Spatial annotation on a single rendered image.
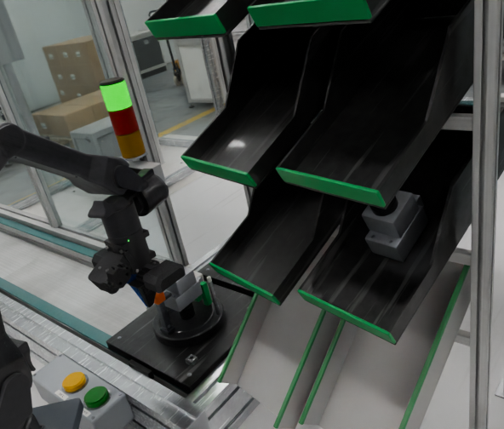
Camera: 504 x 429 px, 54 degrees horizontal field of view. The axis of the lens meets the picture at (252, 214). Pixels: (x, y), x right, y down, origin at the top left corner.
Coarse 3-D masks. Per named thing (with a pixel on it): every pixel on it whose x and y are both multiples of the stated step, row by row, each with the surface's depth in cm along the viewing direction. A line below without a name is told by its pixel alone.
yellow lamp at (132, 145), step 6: (138, 132) 101; (120, 138) 100; (126, 138) 100; (132, 138) 100; (138, 138) 101; (120, 144) 101; (126, 144) 100; (132, 144) 100; (138, 144) 101; (120, 150) 102; (126, 150) 101; (132, 150) 101; (138, 150) 101; (144, 150) 103; (126, 156) 101; (132, 156) 101; (138, 156) 102
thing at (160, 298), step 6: (156, 294) 89; (162, 294) 89; (168, 294) 91; (156, 300) 88; (162, 300) 89; (156, 306) 90; (162, 306) 90; (162, 312) 90; (162, 318) 91; (168, 318) 91; (162, 324) 92; (168, 324) 92
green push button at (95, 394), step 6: (90, 390) 85; (96, 390) 85; (102, 390) 85; (84, 396) 84; (90, 396) 84; (96, 396) 84; (102, 396) 83; (108, 396) 84; (84, 402) 83; (90, 402) 83; (96, 402) 83; (102, 402) 83
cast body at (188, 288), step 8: (192, 272) 92; (184, 280) 91; (192, 280) 93; (200, 280) 97; (168, 288) 92; (176, 288) 90; (184, 288) 91; (192, 288) 93; (200, 288) 94; (176, 296) 91; (184, 296) 92; (192, 296) 93; (168, 304) 93; (176, 304) 91; (184, 304) 92
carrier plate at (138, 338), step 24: (216, 288) 106; (144, 312) 103; (240, 312) 97; (120, 336) 97; (144, 336) 96; (216, 336) 92; (144, 360) 90; (168, 360) 88; (216, 360) 86; (192, 384) 82
